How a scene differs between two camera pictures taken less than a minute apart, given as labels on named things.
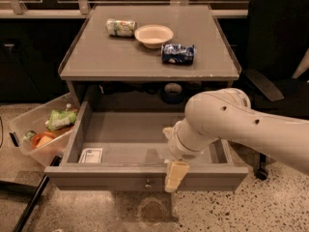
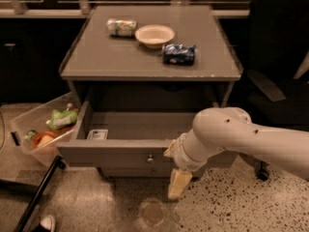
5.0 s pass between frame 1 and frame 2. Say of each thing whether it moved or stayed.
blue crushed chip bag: stayed
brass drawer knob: moved
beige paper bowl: stayed
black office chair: stayed
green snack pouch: stayed
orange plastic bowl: stayed
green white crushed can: stayed
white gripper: moved
